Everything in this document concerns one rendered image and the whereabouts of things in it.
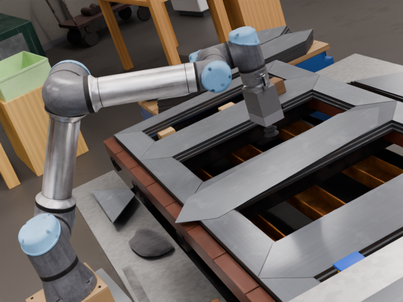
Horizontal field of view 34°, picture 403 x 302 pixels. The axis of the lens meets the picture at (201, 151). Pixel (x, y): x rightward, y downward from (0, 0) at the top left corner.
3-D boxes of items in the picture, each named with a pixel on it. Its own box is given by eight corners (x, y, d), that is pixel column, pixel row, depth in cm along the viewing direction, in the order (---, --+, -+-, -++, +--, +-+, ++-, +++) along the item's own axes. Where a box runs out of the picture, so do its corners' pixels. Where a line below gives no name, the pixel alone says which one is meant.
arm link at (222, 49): (188, 60, 172) (229, 47, 171) (186, 50, 182) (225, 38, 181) (198, 88, 175) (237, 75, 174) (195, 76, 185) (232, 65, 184)
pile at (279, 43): (283, 32, 322) (280, 21, 319) (328, 44, 286) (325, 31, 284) (136, 99, 302) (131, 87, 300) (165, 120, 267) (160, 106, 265)
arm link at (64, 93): (30, 87, 160) (230, 54, 161) (37, 74, 170) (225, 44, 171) (41, 131, 165) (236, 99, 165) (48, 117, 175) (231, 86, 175)
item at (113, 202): (118, 178, 259) (114, 170, 257) (150, 216, 224) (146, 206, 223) (89, 192, 256) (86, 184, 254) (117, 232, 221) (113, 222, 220)
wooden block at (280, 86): (277, 88, 245) (274, 76, 243) (286, 91, 240) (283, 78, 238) (250, 102, 241) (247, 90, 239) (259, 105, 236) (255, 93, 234)
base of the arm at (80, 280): (55, 317, 179) (38, 289, 176) (43, 295, 193) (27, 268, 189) (104, 287, 184) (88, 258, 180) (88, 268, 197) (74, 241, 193)
